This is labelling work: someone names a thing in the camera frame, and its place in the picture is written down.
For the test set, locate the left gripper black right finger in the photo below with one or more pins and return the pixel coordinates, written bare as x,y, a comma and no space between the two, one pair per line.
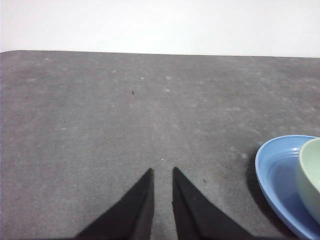
195,217

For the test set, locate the blue plate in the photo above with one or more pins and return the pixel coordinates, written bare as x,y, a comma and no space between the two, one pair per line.
277,175

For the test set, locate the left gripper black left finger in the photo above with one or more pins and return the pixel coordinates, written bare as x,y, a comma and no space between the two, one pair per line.
130,215

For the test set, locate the green bowl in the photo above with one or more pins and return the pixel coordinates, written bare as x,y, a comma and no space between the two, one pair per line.
310,180

